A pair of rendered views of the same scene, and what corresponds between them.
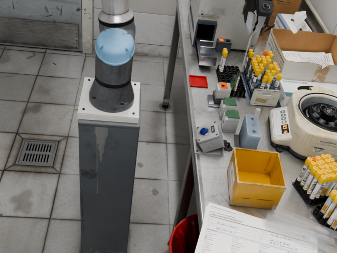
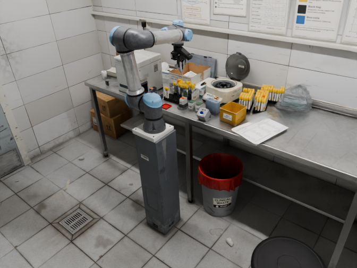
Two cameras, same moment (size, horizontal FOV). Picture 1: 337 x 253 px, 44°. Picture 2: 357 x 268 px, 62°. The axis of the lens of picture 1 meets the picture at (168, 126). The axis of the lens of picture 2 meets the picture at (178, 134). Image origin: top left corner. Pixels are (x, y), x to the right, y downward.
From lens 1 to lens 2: 1.26 m
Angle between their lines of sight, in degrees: 34
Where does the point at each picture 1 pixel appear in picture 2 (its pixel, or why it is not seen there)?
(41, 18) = not seen: outside the picture
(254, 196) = (240, 116)
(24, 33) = not seen: outside the picture
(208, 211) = (235, 130)
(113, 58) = (159, 103)
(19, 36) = not seen: outside the picture
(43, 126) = (60, 209)
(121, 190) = (173, 170)
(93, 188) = (164, 178)
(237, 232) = (248, 128)
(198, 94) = (172, 109)
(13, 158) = (67, 233)
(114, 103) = (163, 125)
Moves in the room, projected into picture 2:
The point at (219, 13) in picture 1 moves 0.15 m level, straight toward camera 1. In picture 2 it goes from (146, 76) to (157, 81)
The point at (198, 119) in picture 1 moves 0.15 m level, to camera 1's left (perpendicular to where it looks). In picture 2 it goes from (187, 115) to (172, 123)
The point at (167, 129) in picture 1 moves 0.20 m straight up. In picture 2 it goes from (121, 163) to (118, 148)
